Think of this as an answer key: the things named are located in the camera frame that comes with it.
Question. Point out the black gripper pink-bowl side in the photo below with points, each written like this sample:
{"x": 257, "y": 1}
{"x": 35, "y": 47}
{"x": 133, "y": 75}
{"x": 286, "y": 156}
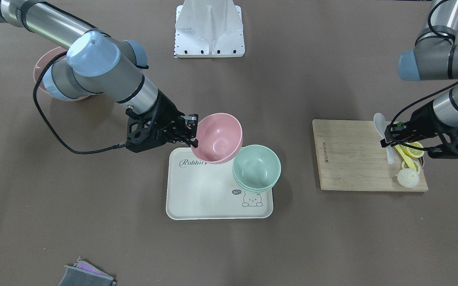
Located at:
{"x": 167, "y": 113}

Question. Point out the black gripper spoon side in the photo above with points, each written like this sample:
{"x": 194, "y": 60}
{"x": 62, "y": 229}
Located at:
{"x": 422, "y": 117}

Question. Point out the white ceramic spoon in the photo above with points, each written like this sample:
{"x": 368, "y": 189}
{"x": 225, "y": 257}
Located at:
{"x": 380, "y": 126}

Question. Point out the small pink bowl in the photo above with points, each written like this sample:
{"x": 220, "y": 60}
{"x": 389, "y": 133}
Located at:
{"x": 220, "y": 138}

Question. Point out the top green bowl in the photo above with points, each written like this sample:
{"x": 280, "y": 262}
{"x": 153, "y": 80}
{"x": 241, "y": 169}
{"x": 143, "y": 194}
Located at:
{"x": 257, "y": 166}

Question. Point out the green bowl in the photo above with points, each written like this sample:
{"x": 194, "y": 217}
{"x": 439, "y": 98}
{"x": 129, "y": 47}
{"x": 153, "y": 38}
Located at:
{"x": 257, "y": 166}
{"x": 252, "y": 189}

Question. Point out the lower green bowl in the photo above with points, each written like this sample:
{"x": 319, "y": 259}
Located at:
{"x": 252, "y": 189}

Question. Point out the lemon half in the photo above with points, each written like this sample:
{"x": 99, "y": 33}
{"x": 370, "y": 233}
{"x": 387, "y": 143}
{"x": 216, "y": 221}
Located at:
{"x": 413, "y": 149}

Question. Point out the wooden cutting board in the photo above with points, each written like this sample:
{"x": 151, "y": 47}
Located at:
{"x": 350, "y": 158}

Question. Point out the white onion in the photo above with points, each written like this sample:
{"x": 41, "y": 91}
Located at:
{"x": 408, "y": 178}

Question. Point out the cream rabbit serving tray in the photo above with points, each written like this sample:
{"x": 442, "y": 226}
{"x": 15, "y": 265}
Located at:
{"x": 197, "y": 190}

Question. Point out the grey cleaning cloth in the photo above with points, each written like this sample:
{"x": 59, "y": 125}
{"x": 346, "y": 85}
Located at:
{"x": 82, "y": 273}

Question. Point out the lemon ring slice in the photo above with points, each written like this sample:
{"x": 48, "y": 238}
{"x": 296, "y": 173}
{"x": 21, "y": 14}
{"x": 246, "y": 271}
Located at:
{"x": 416, "y": 166}

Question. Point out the black wrist camera pink-bowl side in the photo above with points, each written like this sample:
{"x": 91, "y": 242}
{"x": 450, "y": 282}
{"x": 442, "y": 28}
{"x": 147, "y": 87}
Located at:
{"x": 142, "y": 131}

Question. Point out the black wrist camera spoon side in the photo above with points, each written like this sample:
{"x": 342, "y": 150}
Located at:
{"x": 448, "y": 149}

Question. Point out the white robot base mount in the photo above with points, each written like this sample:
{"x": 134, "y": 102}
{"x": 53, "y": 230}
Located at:
{"x": 209, "y": 29}

